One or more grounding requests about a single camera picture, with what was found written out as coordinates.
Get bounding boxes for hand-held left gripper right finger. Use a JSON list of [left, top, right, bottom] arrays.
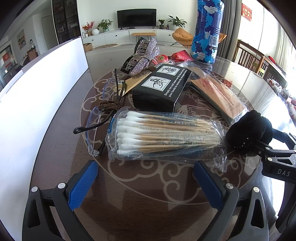
[[194, 160, 277, 241]]

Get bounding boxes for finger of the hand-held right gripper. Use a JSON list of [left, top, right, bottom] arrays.
[[251, 139, 296, 163], [266, 128, 296, 150]]

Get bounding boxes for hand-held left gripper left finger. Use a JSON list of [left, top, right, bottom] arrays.
[[22, 160, 100, 241]]

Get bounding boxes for black velvet scrunchie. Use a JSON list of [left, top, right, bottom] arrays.
[[225, 110, 274, 149]]

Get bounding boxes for cotton swab packet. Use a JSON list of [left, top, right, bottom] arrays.
[[105, 106, 232, 172]]

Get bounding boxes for bagged tan phone case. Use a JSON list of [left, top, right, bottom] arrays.
[[188, 66, 251, 126]]

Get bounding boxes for brown cord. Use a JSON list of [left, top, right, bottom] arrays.
[[97, 98, 123, 116]]

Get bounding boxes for rhinestone bow hair claw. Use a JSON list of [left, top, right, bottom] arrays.
[[120, 38, 160, 76]]

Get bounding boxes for patterned glass desktop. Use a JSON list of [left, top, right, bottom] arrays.
[[30, 43, 296, 241]]

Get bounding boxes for colourful clutter pile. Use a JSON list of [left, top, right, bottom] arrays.
[[266, 76, 296, 105]]

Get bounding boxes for clear blue safety glasses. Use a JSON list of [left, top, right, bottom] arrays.
[[73, 68, 127, 157]]

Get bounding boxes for wooden dining chair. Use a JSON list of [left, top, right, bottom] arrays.
[[232, 39, 265, 72], [261, 56, 288, 86]]

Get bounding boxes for black printed box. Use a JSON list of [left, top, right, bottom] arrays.
[[132, 64, 193, 113]]

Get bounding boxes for tan flat package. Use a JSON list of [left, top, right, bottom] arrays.
[[113, 66, 160, 95]]

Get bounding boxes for red candy packet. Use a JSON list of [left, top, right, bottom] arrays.
[[171, 50, 195, 63]]

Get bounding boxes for blue camouflage bottle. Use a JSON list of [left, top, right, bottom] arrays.
[[190, 0, 225, 65]]

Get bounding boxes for small red wrapped candy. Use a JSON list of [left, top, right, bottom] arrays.
[[154, 54, 173, 66]]

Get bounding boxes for grey curtain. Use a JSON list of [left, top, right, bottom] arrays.
[[216, 0, 242, 58]]

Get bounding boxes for orange lounge chair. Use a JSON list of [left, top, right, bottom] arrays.
[[172, 28, 227, 47]]

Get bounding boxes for white television cabinet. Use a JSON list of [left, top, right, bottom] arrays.
[[82, 29, 179, 47]]

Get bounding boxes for red flowers in vase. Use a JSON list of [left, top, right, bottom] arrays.
[[82, 21, 95, 37]]

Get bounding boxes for large leafy potted plant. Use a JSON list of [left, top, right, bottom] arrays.
[[167, 15, 187, 29]]

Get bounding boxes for wooden bench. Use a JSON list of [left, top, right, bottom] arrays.
[[132, 32, 155, 43]]

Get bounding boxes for dark glass display cabinet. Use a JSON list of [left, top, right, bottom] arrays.
[[52, 0, 78, 44]]

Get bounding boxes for black television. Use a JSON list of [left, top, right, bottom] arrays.
[[117, 9, 157, 29]]

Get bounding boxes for red wall decoration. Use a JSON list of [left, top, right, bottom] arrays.
[[241, 3, 252, 22]]

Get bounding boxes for framed wall picture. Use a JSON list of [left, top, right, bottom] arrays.
[[17, 30, 26, 49]]

